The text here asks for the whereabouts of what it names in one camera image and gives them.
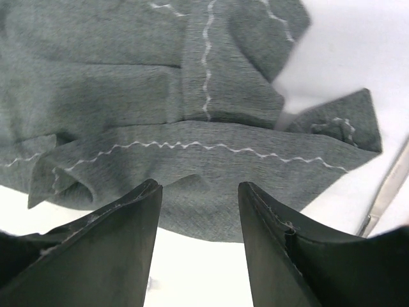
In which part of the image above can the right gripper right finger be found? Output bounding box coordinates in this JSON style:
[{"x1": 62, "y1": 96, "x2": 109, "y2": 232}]
[{"x1": 238, "y1": 182, "x2": 408, "y2": 307}]

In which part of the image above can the silver table knife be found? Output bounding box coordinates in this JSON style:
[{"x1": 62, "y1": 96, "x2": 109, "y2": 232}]
[{"x1": 357, "y1": 138, "x2": 408, "y2": 238}]

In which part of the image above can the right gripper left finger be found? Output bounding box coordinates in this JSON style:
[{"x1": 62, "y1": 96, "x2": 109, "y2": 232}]
[{"x1": 1, "y1": 179, "x2": 162, "y2": 307}]

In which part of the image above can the grey cloth placemat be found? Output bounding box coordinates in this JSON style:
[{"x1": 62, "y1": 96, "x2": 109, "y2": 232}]
[{"x1": 1, "y1": 1, "x2": 382, "y2": 242}]

